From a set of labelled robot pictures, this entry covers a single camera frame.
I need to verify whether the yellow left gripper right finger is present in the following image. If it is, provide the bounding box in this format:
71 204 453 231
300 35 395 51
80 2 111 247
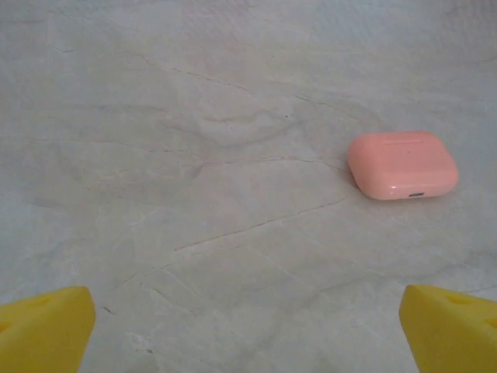
398 284 497 373

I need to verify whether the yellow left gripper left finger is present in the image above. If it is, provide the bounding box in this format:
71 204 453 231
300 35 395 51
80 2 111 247
0 286 96 373

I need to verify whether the pink earbuds case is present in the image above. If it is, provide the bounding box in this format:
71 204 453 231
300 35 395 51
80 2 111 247
346 131 460 201

